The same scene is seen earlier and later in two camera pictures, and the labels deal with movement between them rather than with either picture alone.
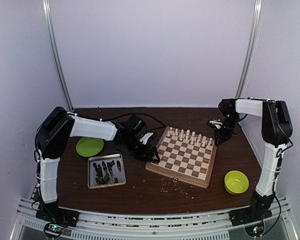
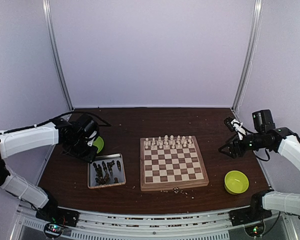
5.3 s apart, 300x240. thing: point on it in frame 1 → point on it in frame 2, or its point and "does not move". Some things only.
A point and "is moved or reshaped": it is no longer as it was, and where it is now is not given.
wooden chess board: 186,155 is moved or reshaped
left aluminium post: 47,10 does not move
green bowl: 236,182 does not move
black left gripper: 148,157 → 90,157
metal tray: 105,171 does not move
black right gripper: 222,137 → 232,145
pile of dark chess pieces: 102,176 does not move
